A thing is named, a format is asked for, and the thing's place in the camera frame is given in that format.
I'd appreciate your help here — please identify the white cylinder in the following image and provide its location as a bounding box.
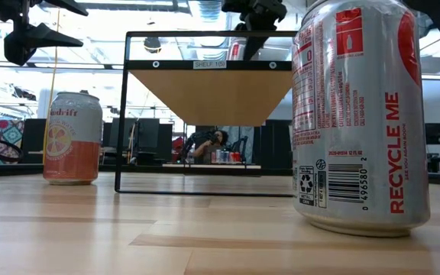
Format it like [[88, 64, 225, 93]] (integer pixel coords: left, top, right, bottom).
[[37, 87, 55, 119]]

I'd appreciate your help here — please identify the yellow power cable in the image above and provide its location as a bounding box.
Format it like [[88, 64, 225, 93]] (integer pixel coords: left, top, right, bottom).
[[42, 7, 63, 166]]

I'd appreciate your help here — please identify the wooden shelf with black frame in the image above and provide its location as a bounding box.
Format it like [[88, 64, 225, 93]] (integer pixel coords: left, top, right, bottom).
[[114, 30, 296, 198]]

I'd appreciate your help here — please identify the black office partition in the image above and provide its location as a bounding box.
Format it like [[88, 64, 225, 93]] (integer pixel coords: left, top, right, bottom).
[[20, 117, 47, 165]]

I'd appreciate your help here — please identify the orange Spindrift grapefruit can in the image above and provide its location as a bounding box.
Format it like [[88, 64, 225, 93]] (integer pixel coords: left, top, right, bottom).
[[43, 90, 104, 186]]

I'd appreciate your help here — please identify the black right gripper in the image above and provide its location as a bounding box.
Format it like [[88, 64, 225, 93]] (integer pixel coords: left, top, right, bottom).
[[222, 0, 288, 62]]

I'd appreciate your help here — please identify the black ceiling dome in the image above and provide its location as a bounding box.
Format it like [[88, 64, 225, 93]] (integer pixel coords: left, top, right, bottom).
[[143, 37, 163, 54]]

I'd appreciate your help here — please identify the distant wooden table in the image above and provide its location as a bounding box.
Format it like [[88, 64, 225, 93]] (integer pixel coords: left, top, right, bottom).
[[162, 163, 262, 171]]

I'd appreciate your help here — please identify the colourful patchwork quilt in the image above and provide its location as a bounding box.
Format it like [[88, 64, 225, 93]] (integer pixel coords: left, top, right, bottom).
[[0, 115, 26, 165]]

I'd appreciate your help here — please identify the person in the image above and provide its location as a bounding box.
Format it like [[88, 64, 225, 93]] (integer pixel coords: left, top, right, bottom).
[[195, 129, 231, 165]]

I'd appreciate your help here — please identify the black cable loop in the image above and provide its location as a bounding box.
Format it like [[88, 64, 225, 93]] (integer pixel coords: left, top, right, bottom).
[[0, 135, 24, 163]]

